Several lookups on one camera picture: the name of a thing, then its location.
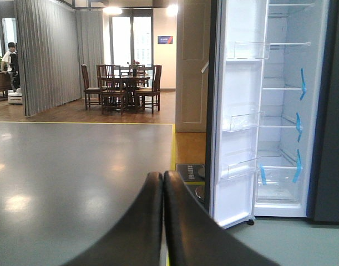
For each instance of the person in white shirt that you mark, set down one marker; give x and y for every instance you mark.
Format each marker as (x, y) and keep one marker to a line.
(10, 61)

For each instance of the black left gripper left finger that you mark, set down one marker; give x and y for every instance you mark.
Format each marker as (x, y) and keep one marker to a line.
(136, 238)

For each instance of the grey curtain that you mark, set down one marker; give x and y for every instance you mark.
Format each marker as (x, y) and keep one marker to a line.
(54, 40)

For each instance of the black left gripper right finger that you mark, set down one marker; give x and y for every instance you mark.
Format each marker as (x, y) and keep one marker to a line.
(193, 237)

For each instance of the grey floor sign mat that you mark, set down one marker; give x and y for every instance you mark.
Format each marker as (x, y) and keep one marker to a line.
(191, 172)

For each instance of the flower vase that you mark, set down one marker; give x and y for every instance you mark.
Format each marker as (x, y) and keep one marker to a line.
(133, 67)

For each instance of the blue wall sign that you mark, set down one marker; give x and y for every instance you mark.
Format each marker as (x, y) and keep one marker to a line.
(165, 39)

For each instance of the round wooden dining table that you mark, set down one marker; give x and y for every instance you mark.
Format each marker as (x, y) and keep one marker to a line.
(130, 86)

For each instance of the clear door bin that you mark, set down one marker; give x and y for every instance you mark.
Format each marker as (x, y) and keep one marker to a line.
(242, 121)
(238, 169)

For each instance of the white fridge interior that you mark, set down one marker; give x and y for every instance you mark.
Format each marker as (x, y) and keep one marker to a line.
(296, 34)

